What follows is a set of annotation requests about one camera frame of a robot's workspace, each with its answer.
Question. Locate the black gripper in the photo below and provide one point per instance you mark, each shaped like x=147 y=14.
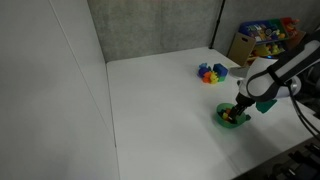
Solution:
x=244 y=100

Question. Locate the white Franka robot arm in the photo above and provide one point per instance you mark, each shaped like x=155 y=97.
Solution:
x=263 y=80

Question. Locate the small red-orange block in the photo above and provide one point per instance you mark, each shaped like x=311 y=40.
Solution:
x=228 y=110

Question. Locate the small green block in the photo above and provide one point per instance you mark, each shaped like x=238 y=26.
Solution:
x=247 y=117

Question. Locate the small yellow block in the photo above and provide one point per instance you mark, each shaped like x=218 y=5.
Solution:
x=225 y=115

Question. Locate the large blue toy block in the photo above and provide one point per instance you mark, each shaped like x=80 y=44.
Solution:
x=220 y=70

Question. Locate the green plastic bowl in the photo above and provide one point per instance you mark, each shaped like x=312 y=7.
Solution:
x=223 y=122

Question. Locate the yellow toy piece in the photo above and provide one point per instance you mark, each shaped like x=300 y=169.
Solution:
x=214 y=78

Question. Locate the orange toy piece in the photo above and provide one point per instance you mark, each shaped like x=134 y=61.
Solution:
x=207 y=77

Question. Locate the purple toy piece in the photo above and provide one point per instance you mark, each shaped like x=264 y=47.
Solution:
x=202 y=70

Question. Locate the light blue toy piece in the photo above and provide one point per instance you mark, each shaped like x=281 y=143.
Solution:
x=203 y=65

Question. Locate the brown cardboard box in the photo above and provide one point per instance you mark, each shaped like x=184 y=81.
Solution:
x=241 y=48

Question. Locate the cardboard box with toys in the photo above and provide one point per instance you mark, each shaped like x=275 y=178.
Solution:
x=266 y=33

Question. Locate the black stand pole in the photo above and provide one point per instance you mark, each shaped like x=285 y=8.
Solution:
x=216 y=23

